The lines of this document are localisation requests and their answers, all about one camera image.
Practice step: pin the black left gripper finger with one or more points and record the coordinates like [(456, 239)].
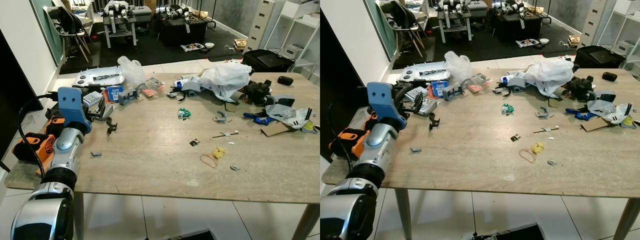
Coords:
[(433, 122), (111, 125), (106, 108), (429, 104)]

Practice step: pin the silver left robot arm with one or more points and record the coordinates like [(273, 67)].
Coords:
[(56, 165), (370, 160)]

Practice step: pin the black storage bin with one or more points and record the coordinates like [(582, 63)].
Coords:
[(599, 56), (267, 61)]

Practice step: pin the white battery pack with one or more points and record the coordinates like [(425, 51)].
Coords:
[(93, 98), (416, 94)]

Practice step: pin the blue small packet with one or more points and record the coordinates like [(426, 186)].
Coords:
[(440, 89), (115, 93)]

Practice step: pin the small grey flat scrap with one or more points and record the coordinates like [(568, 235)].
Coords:
[(96, 154), (415, 149)]

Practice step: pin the clear crumpled plastic bag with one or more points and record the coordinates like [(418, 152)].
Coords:
[(131, 70), (457, 65)]

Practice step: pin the clear packet with orange card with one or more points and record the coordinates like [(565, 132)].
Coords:
[(479, 83), (153, 88)]

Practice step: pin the orange black power tool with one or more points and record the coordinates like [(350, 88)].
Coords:
[(350, 140), (35, 145)]

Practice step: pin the green small wrapper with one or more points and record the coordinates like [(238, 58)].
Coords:
[(508, 109), (184, 113)]

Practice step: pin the white small work table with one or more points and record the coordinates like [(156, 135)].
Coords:
[(120, 27), (454, 22)]

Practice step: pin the small dark square scrap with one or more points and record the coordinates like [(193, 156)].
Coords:
[(515, 137), (194, 142)]

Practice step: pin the blue white device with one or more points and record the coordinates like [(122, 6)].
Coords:
[(511, 81), (189, 86)]

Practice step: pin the teal glass panel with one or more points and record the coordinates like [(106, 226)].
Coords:
[(47, 30), (381, 27)]

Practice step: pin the chair with black jacket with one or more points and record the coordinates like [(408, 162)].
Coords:
[(400, 17), (67, 22)]

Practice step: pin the tan rubber band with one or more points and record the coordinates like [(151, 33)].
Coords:
[(521, 154), (202, 158)]

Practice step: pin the wooden table leg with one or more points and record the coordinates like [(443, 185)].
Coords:
[(404, 215), (626, 220), (79, 215), (305, 222)]

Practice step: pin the yellow round object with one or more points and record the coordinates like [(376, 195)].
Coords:
[(628, 121), (310, 127)]

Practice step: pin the white tray with items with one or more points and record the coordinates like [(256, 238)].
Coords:
[(192, 47), (527, 43)]

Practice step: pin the yellow small plastic piece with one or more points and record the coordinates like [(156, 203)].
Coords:
[(218, 153), (537, 148)]

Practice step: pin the grey curved plastic part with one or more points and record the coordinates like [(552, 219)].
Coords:
[(542, 114), (220, 118)]

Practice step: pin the black work table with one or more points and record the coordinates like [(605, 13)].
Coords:
[(515, 27), (182, 30)]

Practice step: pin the thin stick with white tag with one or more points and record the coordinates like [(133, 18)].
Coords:
[(226, 134), (548, 130)]

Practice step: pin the white bowl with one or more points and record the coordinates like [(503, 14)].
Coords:
[(544, 41), (209, 45)]

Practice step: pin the white plastic bag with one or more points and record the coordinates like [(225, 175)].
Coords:
[(550, 74), (227, 77)]

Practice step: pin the clear plastic wrap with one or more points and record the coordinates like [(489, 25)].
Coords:
[(607, 110), (286, 114)]

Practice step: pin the small grey crumpled scrap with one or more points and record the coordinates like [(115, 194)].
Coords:
[(552, 162), (235, 167)]

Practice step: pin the black small oval case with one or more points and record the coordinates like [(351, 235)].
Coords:
[(610, 76), (285, 80)]

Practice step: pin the black robot foot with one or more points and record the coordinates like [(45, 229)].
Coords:
[(510, 232), (192, 235)]

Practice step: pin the white open shelf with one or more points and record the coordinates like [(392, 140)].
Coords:
[(622, 27), (300, 30)]

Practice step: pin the brown cardboard piece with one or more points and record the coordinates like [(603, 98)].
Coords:
[(272, 131), (592, 126)]

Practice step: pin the blue plastic wrapper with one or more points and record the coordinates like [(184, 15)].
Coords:
[(257, 119), (580, 115)]

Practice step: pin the small wooden box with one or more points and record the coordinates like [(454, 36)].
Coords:
[(574, 41), (240, 45)]

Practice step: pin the black robot hand part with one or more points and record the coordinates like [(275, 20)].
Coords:
[(580, 88), (257, 92)]

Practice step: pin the white drawer cabinet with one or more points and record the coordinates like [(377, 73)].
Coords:
[(259, 25), (592, 22)]

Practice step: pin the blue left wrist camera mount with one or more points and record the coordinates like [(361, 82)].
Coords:
[(71, 107), (381, 102)]

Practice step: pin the grey plastic bracket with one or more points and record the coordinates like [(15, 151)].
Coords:
[(452, 91), (129, 95)]

